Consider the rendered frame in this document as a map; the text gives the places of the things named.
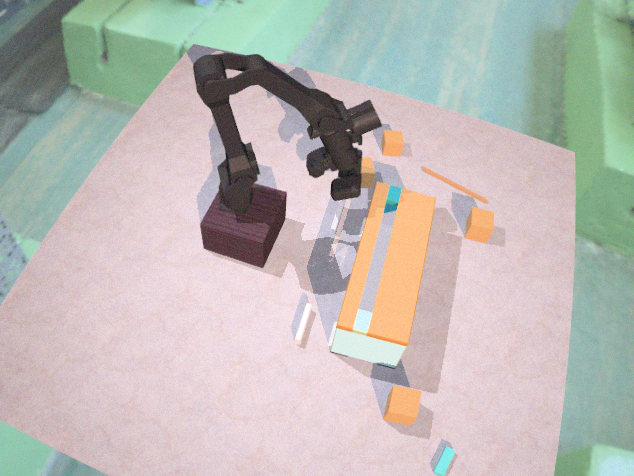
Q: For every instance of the small cyan block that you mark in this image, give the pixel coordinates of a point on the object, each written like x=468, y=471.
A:
x=444, y=461

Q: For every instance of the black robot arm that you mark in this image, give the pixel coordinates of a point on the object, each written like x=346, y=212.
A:
x=328, y=118

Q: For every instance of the tan wooden stick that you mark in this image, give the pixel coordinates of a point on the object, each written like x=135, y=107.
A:
x=455, y=185

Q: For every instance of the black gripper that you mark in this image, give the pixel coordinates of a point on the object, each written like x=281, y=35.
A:
x=349, y=163

